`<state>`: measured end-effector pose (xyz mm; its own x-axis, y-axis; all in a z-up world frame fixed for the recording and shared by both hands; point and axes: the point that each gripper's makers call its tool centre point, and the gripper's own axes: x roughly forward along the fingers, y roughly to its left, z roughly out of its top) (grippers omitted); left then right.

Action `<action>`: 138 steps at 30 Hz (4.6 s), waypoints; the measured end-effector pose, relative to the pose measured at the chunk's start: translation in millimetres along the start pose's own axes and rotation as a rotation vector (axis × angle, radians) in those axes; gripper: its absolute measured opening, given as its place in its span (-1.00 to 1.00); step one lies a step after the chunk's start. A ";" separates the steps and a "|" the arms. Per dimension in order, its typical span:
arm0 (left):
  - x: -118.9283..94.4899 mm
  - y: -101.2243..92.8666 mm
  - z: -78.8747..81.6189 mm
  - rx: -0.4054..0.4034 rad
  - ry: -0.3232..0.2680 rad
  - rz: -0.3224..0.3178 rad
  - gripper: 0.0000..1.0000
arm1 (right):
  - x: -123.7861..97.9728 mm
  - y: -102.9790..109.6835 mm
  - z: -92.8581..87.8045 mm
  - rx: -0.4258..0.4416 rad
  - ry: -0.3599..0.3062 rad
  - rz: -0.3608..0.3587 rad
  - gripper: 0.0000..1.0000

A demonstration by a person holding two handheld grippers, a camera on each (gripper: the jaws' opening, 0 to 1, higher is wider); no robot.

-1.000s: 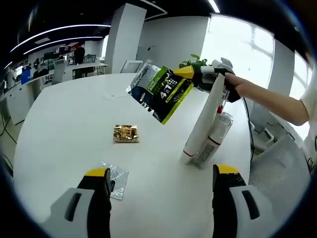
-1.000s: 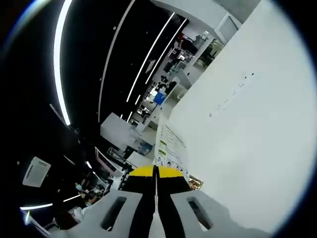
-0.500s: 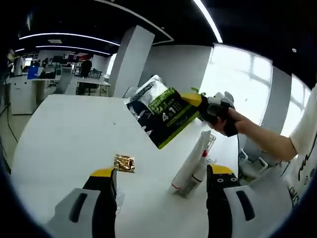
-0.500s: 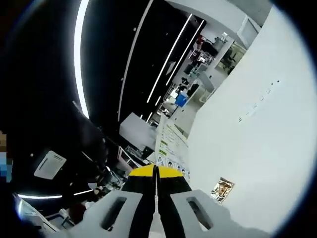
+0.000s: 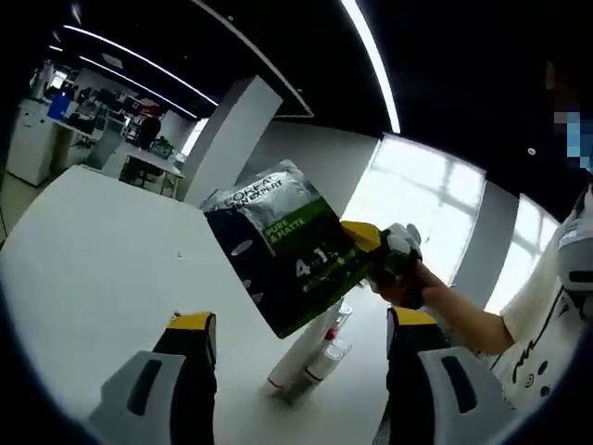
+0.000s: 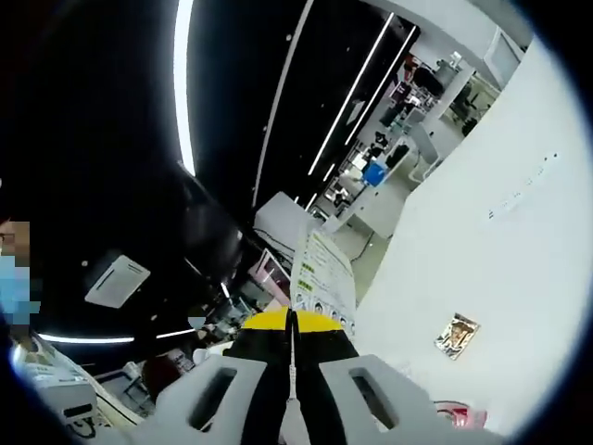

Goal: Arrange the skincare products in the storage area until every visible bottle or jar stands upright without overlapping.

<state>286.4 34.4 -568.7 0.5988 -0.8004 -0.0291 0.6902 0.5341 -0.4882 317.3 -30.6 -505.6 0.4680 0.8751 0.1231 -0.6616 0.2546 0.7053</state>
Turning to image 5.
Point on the ceiling light strip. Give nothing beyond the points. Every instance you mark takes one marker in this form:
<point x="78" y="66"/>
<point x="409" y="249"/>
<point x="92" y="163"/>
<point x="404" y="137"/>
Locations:
<point x="377" y="69"/>

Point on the green black skincare sachet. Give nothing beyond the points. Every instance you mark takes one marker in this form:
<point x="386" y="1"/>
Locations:
<point x="296" y="241"/>

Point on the grey chest device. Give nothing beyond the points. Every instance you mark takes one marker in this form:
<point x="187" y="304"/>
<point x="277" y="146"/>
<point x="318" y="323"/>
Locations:
<point x="576" y="259"/>

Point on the small white skincare bottle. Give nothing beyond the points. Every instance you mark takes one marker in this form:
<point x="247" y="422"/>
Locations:
<point x="319" y="368"/>

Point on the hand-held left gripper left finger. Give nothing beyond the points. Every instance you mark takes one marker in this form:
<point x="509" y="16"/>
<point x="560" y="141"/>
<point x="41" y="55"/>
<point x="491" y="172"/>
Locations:
<point x="194" y="385"/>

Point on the blue storage box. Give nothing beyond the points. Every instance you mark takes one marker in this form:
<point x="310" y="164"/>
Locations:
<point x="62" y="106"/>

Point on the person's right hand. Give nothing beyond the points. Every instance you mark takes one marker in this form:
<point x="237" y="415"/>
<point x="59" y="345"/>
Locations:
<point x="421" y="289"/>

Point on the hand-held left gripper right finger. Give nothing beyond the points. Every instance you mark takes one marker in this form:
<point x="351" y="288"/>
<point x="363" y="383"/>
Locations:
<point x="412" y="385"/>

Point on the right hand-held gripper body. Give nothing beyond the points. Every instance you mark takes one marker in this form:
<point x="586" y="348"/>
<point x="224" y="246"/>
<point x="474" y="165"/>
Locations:
<point x="398" y="250"/>

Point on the white office desk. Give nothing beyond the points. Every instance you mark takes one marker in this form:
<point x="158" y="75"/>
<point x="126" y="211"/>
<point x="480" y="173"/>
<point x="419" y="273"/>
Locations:
<point x="153" y="164"/>

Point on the white skincare tube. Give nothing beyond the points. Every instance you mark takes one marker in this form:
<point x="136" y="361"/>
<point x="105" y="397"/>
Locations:
<point x="296" y="357"/>

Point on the person's white printed shirt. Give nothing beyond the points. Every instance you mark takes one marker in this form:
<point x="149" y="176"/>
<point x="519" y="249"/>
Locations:
<point x="542" y="334"/>

